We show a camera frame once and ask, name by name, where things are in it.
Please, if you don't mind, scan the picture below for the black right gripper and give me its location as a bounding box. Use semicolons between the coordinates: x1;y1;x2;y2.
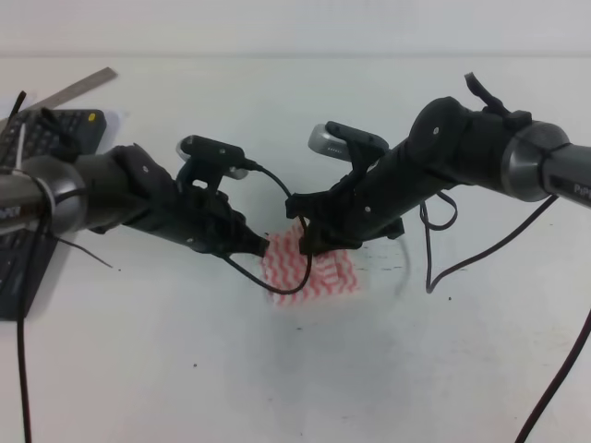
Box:
285;151;406;255

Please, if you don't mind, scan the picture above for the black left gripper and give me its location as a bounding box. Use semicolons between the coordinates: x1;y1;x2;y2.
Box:
124;177;270;258

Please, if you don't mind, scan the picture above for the pink white striped towel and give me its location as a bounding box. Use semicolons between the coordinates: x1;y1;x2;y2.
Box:
260;222;360;306

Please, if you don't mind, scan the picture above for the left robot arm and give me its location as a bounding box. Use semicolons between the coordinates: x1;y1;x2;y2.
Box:
1;142;269;258

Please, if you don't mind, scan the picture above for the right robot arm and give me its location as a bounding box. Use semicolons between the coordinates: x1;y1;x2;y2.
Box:
286;74;590;256

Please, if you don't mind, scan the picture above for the grey metal ruler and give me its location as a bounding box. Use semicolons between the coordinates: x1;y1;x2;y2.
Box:
16;67;118;112

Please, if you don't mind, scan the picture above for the black keyboard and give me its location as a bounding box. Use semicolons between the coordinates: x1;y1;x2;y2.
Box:
0;108;110;323

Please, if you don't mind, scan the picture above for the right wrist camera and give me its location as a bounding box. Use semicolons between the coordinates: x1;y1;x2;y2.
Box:
308;121;389;177

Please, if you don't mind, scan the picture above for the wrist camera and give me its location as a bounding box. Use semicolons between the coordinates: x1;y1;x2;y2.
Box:
308;121;389;177
176;135;248;191

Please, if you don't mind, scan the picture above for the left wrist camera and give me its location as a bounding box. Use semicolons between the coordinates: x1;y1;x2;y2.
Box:
176;135;248;191

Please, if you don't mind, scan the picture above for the black left camera cable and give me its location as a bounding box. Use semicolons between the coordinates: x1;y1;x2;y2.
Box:
17;159;315;443

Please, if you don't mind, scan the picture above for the black strap behind keyboard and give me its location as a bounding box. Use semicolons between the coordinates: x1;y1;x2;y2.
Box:
6;91;28;125

